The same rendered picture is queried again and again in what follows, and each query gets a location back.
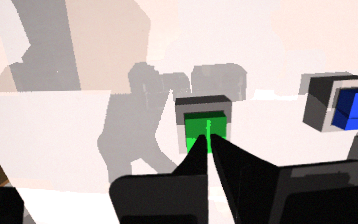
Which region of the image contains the green button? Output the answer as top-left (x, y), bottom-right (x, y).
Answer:
top-left (175, 95), bottom-right (232, 154)

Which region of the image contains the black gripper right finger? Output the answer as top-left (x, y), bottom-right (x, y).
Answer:
top-left (210, 134), bottom-right (358, 224)

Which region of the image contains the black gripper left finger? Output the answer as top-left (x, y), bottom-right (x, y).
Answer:
top-left (108, 134), bottom-right (209, 224)

